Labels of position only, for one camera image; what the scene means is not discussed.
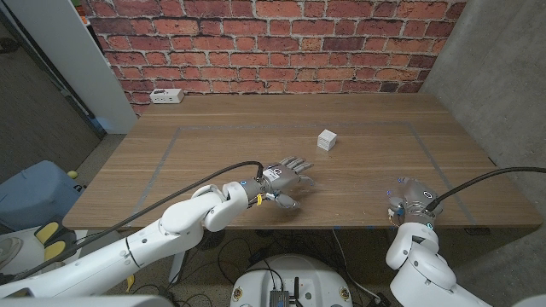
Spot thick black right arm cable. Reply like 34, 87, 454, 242
425, 165, 546, 212

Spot black object with yellow pads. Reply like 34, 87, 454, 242
33, 220, 72, 265

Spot white floor platform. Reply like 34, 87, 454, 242
0, 225, 89, 276

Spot red brick printed backdrop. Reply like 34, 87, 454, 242
78, 0, 468, 116

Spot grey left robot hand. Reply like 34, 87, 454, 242
254, 156, 316, 211

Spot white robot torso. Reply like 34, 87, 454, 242
229, 254, 354, 307

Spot black metal door frame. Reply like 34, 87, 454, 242
0, 8, 107, 140

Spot white partition panel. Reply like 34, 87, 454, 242
6, 0, 138, 136

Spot black round floor fan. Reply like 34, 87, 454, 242
195, 232, 226, 252

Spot white table leg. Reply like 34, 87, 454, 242
168, 251, 188, 285

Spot white floor cable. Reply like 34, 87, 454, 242
331, 229, 381, 299

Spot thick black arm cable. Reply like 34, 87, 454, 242
425, 165, 546, 212
10, 159, 265, 282

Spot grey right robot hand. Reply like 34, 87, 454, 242
386, 177, 444, 227

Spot small white box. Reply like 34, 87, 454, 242
317, 129, 338, 152

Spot small grey electronics box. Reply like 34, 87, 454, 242
268, 289, 290, 307

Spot white power strip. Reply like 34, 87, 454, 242
148, 88, 185, 105

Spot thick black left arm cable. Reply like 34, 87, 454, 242
10, 159, 265, 282

